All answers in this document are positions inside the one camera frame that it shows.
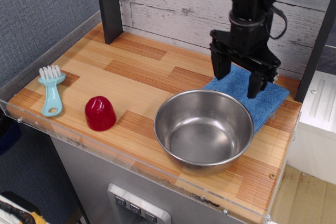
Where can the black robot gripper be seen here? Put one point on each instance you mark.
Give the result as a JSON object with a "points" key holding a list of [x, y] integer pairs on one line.
{"points": [[246, 45]]}

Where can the blue microfiber cloth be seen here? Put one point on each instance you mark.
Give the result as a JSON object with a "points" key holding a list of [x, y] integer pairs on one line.
{"points": [[262, 106]]}

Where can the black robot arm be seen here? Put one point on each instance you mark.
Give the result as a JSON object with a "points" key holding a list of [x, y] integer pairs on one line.
{"points": [[252, 9]]}

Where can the light blue scrub brush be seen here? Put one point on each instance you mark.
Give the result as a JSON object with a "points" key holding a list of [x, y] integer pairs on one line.
{"points": [[50, 77]]}

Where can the stainless steel bowl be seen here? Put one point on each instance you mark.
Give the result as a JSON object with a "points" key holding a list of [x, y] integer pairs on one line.
{"points": [[206, 131]]}

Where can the white side cabinet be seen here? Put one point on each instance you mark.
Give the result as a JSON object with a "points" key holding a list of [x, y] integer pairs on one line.
{"points": [[312, 149]]}

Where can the silver button panel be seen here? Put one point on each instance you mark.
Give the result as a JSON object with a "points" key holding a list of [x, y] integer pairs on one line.
{"points": [[138, 205]]}

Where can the gray metal cabinet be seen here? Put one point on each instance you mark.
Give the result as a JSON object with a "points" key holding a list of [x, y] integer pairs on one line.
{"points": [[92, 166]]}

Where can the yellow object bottom left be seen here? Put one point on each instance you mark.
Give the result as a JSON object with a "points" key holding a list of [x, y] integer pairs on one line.
{"points": [[34, 218]]}

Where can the dark gray right post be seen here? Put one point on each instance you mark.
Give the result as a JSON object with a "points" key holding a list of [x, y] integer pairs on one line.
{"points": [[315, 56]]}

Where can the dark gray post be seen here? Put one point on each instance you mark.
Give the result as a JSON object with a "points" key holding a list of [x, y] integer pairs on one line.
{"points": [[111, 19], [315, 56]]}

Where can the dark gray left post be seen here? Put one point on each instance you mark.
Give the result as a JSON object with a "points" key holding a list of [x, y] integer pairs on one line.
{"points": [[111, 19]]}

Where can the clear acrylic guard rail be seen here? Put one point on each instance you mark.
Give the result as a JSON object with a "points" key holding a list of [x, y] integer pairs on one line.
{"points": [[137, 75]]}

